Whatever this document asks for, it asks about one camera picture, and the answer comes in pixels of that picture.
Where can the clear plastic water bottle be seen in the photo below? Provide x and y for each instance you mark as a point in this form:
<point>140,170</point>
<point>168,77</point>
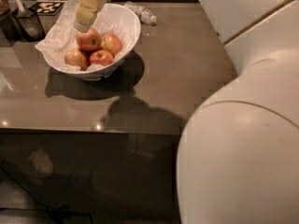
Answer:
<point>145,15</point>

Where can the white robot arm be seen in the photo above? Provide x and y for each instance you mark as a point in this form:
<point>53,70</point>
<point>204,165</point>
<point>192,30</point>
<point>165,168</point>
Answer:
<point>238,155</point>

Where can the white ceramic bowl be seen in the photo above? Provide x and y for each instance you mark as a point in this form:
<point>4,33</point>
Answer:
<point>126,25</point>

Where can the front middle red apple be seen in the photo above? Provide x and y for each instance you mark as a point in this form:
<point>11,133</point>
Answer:
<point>102,57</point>

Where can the white-handled utensil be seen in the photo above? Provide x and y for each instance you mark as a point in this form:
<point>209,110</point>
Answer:
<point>23,11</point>

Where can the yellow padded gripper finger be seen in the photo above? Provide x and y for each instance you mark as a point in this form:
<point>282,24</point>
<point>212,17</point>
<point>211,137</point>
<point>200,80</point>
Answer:
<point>86,14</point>

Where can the red-yellow apple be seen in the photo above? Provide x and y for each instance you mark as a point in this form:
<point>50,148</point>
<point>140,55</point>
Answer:
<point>111,43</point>
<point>89,41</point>
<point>77,57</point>

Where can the dark square container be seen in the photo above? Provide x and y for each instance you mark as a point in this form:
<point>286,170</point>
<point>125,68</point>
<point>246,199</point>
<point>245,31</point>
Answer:
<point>29,24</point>

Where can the black white marker tag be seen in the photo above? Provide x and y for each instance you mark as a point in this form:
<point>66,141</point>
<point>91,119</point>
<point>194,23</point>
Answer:
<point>47,7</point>

